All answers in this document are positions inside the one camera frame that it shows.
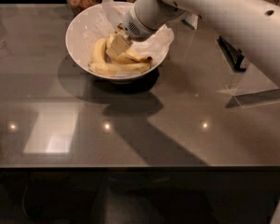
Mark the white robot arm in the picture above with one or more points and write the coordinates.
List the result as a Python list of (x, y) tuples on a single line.
[(251, 26)]

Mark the front yellow banana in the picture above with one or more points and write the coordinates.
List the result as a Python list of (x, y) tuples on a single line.
[(116, 70)]

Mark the white paper bag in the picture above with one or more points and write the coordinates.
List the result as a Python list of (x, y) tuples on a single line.
[(191, 20)]

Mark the white ceramic bowl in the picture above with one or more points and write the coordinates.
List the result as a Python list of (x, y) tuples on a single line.
[(77, 49)]

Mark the white crumpled paper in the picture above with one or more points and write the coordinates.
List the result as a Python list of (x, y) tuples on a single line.
[(105, 17)]

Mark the yellow banana bunch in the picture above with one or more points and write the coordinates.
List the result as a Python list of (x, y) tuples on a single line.
[(128, 56)]

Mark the clear acrylic stand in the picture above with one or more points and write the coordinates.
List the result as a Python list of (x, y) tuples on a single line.
[(252, 89)]

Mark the black wire rack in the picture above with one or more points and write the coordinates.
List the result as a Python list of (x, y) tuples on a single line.
[(233, 56)]

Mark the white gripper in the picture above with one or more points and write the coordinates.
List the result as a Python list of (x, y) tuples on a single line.
[(132, 26)]

